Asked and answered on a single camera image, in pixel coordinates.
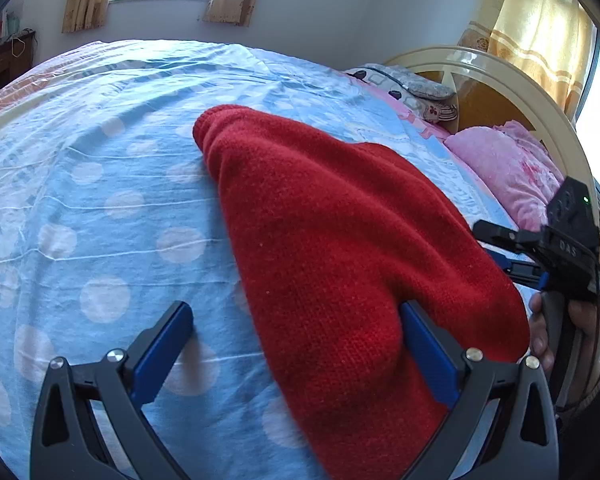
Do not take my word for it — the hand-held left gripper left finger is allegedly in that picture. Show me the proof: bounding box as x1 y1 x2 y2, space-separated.
30 301 195 480

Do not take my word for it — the grey patterned pillow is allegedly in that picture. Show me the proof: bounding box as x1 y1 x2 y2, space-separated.
344 63 459 102

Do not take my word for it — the yellow striped curtain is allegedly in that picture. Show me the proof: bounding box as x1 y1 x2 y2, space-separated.
455 0 599 122

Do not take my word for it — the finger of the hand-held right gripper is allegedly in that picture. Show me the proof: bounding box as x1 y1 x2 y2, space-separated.
472 219 522 249
482 248 547 291

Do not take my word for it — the wooden desk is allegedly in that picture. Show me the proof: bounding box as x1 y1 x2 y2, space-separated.
0 30 37 104

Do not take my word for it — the person's right hand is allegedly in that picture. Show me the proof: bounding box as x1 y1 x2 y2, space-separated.
529 293 600 377

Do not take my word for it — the pink pillow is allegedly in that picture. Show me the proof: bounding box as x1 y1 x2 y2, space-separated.
443 120 567 234

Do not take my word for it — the blue and pink bed sheet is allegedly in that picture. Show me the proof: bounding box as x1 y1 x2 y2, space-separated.
0 40 551 480

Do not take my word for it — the cream wooden headboard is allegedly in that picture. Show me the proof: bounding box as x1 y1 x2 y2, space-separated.
382 45 600 241

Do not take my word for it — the person's right forearm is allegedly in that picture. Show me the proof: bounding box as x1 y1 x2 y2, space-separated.
555 360 600 480

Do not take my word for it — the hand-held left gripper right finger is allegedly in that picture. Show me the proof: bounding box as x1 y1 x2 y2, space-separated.
399 300 561 480

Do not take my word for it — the small floral pillow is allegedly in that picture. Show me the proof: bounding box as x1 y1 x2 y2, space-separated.
405 97 459 124

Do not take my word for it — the red knitted sweater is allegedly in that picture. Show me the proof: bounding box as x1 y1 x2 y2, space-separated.
192 104 532 480

